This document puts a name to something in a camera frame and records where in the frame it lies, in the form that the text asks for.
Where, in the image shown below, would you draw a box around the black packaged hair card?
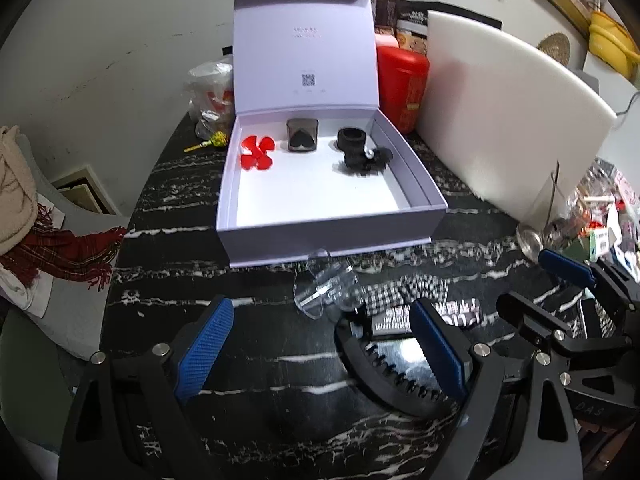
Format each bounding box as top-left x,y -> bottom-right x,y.
349,297 -> 483,340

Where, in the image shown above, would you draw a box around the black white checkered scrunchie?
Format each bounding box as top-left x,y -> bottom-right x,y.
359,274 -> 448,316

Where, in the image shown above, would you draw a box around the black comb hair clip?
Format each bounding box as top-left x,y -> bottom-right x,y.
334,318 -> 454,419

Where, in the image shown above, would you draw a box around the clear plastic hair claw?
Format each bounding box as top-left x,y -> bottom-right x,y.
293,258 -> 364,321

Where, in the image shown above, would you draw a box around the red hair clip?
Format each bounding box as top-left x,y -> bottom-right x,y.
240,136 -> 276,170

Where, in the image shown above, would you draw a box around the dark heart hair clip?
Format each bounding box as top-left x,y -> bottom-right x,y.
286,118 -> 319,153

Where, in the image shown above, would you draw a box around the black hair scrunchie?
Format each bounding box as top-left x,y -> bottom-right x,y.
336,127 -> 369,171

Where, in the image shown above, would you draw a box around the black lace hair bow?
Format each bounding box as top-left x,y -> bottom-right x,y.
344,148 -> 394,176

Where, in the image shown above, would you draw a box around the white foam board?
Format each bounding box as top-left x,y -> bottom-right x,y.
418,11 -> 616,220

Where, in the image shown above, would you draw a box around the red plaid scarf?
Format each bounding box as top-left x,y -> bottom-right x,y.
1,205 -> 126,290

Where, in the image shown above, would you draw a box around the framed picture on floor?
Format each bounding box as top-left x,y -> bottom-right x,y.
51,165 -> 120,216

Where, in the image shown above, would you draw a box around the yellow lollipop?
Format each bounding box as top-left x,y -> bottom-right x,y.
183,130 -> 229,153

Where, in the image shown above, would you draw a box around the lavender gift box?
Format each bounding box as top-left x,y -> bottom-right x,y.
216,0 -> 447,266

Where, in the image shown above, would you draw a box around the woven round ornament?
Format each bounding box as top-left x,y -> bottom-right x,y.
537,32 -> 570,67

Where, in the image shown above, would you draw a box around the beige knitted scarf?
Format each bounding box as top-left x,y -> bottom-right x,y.
0,126 -> 39,256

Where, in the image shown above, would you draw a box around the red canister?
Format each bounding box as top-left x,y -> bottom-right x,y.
375,34 -> 430,136

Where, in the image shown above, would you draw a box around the plastic bag with cup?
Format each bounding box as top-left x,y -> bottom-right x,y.
186,54 -> 235,146

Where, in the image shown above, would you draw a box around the snack packages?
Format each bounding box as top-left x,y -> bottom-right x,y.
371,0 -> 502,56

